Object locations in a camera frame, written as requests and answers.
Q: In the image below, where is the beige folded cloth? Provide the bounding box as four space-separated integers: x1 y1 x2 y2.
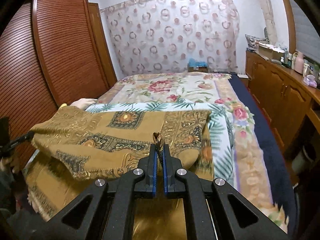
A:
71 98 97 110

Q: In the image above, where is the brown louvered wardrobe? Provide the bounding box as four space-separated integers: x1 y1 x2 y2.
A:
1 0 117 139

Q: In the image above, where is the cardboard box with blue cloth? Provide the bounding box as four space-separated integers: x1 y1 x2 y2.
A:
187 59 209 73

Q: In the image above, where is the beige tied side curtain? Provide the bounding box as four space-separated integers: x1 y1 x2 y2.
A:
258 0 278 45

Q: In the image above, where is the lavender tissue pack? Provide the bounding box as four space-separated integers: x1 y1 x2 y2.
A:
303 74 317 88

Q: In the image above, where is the mustard paisley patterned cloth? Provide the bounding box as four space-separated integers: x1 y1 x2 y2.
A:
32 107 209 239

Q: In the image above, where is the palm leaf print sheet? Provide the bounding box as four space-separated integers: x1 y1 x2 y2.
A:
86 100 235 184

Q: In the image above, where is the pink circle patterned curtain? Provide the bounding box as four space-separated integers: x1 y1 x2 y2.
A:
103 0 240 76

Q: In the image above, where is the open cardboard box on sideboard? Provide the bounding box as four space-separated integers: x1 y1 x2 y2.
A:
257 42 285 61

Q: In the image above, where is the long wooden sideboard cabinet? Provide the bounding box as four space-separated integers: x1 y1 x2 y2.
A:
245 51 319 157

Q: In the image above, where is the pink thermos jug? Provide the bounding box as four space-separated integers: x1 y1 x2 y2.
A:
292 51 304 74

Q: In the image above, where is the grey window roller blind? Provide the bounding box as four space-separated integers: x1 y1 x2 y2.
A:
289 0 319 63

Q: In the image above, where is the navy blue mattress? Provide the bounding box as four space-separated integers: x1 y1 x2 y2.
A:
229 74 297 238

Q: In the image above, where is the floral rose bed blanket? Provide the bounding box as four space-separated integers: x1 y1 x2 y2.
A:
97 72 289 231

